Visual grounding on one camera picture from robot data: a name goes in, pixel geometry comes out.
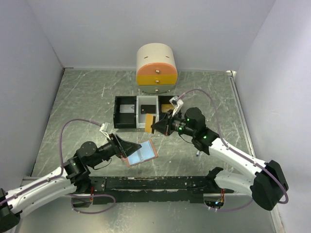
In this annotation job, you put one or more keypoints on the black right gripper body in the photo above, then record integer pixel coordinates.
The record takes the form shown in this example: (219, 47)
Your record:
(179, 124)

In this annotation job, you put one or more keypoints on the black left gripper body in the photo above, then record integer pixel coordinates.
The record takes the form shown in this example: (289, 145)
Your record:
(107, 150)

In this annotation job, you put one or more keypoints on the gold card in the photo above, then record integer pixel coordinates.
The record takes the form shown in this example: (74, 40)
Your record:
(149, 121)
(166, 107)

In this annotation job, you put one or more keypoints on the orange leather card holder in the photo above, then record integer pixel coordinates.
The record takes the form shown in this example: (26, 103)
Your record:
(146, 153)

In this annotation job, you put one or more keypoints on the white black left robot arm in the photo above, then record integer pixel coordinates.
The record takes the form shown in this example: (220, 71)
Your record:
(71, 178)

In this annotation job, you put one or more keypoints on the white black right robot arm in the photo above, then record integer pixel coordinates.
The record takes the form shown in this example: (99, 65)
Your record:
(263, 181)

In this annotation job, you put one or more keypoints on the gold card in tray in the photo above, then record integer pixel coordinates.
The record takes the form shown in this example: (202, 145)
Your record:
(166, 107)

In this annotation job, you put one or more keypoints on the black card in tray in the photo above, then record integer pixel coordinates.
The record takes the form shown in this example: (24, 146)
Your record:
(148, 109)

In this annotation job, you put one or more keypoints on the white card in tray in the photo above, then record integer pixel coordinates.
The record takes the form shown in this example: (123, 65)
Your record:
(127, 108)

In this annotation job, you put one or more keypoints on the three-compartment black white tray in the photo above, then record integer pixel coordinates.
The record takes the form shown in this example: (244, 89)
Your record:
(137, 120)

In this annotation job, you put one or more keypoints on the round cream drawer cabinet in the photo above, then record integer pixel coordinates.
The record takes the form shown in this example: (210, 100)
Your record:
(156, 71)

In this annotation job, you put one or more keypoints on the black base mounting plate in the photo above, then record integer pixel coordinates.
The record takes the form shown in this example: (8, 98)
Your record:
(155, 189)

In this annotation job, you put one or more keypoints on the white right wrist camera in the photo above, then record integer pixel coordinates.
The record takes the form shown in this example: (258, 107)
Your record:
(176, 102)

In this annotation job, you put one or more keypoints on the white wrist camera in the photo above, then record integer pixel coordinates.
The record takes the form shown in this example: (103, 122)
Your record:
(176, 102)
(103, 130)

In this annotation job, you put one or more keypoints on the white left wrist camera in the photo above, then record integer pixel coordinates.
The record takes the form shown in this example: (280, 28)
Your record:
(103, 130)

